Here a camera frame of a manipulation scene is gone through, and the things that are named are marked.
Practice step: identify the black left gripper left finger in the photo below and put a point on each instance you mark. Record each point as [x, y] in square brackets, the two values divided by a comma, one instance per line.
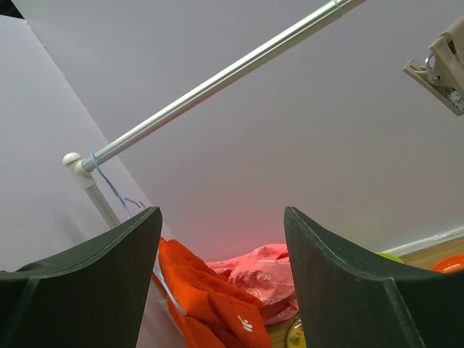
[91, 295]

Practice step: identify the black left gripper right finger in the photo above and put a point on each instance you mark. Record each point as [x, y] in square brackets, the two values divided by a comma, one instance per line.
[349, 296]

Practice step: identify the orange garment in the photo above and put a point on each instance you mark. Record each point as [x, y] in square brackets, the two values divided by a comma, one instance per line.
[208, 310]

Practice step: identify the dark yellow patterned plate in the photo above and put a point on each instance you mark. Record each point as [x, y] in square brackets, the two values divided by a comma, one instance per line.
[295, 337]

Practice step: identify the beige clip hanger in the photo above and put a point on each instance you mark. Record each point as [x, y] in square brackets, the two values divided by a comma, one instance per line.
[441, 72]

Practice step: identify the lime green plate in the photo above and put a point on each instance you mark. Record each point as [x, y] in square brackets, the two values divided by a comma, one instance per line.
[390, 257]

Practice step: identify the blue wire hanger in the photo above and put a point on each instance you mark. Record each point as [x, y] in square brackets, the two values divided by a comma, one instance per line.
[124, 202]

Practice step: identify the orange plastic plate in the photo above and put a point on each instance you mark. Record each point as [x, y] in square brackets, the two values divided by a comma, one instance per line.
[449, 264]

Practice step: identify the white clothes rack frame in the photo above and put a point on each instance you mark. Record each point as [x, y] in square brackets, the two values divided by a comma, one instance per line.
[81, 169]

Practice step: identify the pink plastic bag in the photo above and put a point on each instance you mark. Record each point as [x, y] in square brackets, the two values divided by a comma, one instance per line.
[266, 274]

